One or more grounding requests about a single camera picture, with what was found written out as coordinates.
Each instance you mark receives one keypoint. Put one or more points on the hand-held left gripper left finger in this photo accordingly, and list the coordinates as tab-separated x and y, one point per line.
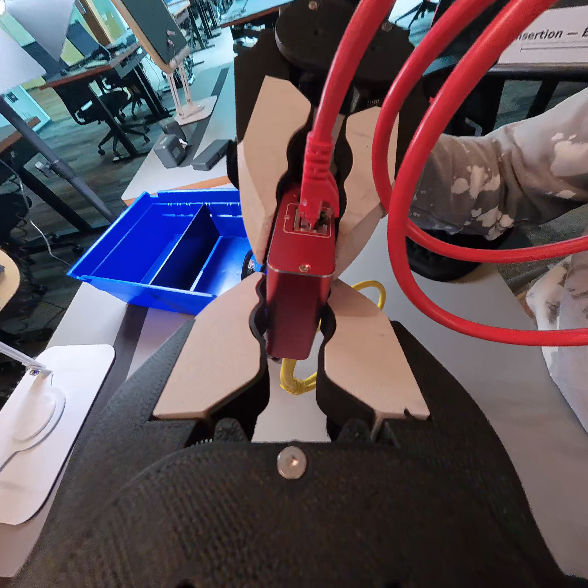
216	363

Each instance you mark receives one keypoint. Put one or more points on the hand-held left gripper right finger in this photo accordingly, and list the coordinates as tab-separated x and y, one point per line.
367	363

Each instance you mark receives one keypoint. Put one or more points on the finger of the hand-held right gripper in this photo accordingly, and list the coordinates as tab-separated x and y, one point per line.
262	138
363	151

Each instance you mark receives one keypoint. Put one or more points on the red ethernet switch box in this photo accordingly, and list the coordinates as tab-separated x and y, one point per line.
294	312

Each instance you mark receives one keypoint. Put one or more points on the blue plastic bin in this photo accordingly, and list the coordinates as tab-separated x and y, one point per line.
115	275

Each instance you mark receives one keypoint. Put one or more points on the person's right forearm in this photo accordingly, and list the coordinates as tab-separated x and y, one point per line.
528	174

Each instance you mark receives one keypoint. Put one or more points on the black flat device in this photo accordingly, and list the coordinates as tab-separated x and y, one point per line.
209	158

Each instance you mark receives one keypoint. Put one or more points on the small dark grey device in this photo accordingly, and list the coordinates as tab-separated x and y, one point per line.
167	154

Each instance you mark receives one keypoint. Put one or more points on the black bin divider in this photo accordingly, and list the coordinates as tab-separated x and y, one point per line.
183	248

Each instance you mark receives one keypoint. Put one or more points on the wooden document stand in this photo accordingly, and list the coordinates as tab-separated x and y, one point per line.
156	27

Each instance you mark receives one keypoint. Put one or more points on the black office chair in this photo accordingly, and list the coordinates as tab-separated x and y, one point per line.
110	115

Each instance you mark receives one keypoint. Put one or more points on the white document stand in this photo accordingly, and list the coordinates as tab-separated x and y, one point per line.
55	436

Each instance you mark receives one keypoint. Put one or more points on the person's patterned shirt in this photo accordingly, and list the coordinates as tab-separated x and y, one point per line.
569	390

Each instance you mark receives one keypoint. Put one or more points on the grey metal pole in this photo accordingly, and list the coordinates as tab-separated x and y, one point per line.
59	167

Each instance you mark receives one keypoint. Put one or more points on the white printed sign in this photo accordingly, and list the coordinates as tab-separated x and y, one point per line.
565	46

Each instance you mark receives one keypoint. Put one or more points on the white angled panel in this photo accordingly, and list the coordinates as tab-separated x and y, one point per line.
36	32

